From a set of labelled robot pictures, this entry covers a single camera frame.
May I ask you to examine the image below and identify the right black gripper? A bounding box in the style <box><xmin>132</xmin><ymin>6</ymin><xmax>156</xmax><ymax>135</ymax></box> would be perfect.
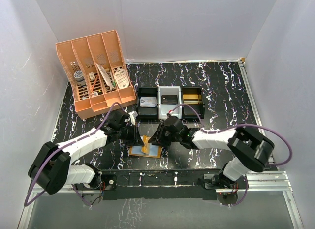
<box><xmin>149</xmin><ymin>123</ymin><xmax>181</xmax><ymax>147</ymax></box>

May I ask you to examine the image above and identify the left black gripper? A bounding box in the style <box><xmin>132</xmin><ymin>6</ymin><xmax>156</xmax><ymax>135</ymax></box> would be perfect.
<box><xmin>118</xmin><ymin>123</ymin><xmax>144</xmax><ymax>146</ymax></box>

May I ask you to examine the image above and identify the gold card with red logo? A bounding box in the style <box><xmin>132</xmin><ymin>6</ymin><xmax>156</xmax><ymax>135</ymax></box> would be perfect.
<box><xmin>141</xmin><ymin>136</ymin><xmax>150</xmax><ymax>155</ymax></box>

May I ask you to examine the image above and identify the orange leather card holder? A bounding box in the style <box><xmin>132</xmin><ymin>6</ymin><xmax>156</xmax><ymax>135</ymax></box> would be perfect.
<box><xmin>129</xmin><ymin>136</ymin><xmax>162</xmax><ymax>158</ymax></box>

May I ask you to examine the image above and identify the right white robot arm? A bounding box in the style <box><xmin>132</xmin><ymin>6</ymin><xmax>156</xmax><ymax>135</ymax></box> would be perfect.
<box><xmin>148</xmin><ymin>116</ymin><xmax>274</xmax><ymax>188</ymax></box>

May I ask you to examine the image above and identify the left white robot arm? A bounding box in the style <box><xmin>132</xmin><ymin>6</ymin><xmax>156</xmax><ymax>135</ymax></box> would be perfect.
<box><xmin>28</xmin><ymin>109</ymin><xmax>144</xmax><ymax>195</ymax></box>

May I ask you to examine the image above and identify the silver credit card stack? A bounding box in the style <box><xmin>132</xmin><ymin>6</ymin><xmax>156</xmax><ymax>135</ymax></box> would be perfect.
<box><xmin>140</xmin><ymin>97</ymin><xmax>157</xmax><ymax>107</ymax></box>

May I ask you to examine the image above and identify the black credit card stack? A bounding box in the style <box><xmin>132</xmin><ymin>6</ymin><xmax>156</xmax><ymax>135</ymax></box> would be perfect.
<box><xmin>161</xmin><ymin>94</ymin><xmax>178</xmax><ymax>105</ymax></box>

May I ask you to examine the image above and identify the white middle card bin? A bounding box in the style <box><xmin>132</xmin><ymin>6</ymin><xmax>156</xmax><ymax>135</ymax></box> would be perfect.
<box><xmin>157</xmin><ymin>86</ymin><xmax>183</xmax><ymax>120</ymax></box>

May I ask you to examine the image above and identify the left black card bin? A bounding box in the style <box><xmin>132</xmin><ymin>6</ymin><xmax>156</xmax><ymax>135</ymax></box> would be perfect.
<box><xmin>136</xmin><ymin>87</ymin><xmax>158</xmax><ymax>120</ymax></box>

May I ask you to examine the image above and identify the black card bin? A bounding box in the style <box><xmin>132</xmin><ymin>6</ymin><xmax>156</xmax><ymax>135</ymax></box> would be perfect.
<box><xmin>136</xmin><ymin>87</ymin><xmax>158</xmax><ymax>120</ymax></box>
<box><xmin>182</xmin><ymin>87</ymin><xmax>205</xmax><ymax>121</ymax></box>

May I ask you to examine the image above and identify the gold credit card stack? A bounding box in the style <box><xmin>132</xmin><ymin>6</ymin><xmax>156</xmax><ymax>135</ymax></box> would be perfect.
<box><xmin>183</xmin><ymin>94</ymin><xmax>202</xmax><ymax>105</ymax></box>

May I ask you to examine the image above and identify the right black card bin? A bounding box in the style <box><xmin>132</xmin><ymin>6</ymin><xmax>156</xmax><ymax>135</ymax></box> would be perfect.
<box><xmin>182</xmin><ymin>87</ymin><xmax>205</xmax><ymax>121</ymax></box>

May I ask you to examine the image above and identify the white labelled package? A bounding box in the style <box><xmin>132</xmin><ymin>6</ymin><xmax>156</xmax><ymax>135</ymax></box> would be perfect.
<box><xmin>114</xmin><ymin>68</ymin><xmax>130</xmax><ymax>89</ymax></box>

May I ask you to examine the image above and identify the orange pencil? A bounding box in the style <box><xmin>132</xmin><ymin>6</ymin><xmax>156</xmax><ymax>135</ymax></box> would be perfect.
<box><xmin>91</xmin><ymin>74</ymin><xmax>99</xmax><ymax>92</ymax></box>

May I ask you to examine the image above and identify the white paper leaflet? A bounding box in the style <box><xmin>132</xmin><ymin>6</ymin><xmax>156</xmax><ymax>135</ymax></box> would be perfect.
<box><xmin>96</xmin><ymin>64</ymin><xmax>114</xmax><ymax>90</ymax></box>

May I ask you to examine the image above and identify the peach desk file organizer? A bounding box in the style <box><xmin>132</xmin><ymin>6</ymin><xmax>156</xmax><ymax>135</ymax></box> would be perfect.
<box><xmin>56</xmin><ymin>30</ymin><xmax>136</xmax><ymax>119</ymax></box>

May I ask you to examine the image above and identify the grey tape roll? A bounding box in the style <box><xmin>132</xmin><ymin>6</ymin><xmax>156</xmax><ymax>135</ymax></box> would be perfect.
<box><xmin>73</xmin><ymin>70</ymin><xmax>86</xmax><ymax>86</ymax></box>

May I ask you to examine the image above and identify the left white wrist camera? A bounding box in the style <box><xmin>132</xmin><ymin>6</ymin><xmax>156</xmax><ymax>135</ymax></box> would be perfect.
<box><xmin>125</xmin><ymin>111</ymin><xmax>138</xmax><ymax>126</ymax></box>

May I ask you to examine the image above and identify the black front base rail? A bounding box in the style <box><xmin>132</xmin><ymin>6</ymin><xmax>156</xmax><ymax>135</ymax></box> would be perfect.
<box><xmin>73</xmin><ymin>168</ymin><xmax>249</xmax><ymax>201</ymax></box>

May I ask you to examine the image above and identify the aluminium table frame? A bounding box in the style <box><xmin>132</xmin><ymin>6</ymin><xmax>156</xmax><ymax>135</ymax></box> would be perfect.
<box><xmin>21</xmin><ymin>61</ymin><xmax>303</xmax><ymax>229</ymax></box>

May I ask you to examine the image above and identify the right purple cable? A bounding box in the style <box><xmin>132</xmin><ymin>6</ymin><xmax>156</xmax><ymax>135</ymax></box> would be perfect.
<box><xmin>166</xmin><ymin>104</ymin><xmax>293</xmax><ymax>206</ymax></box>

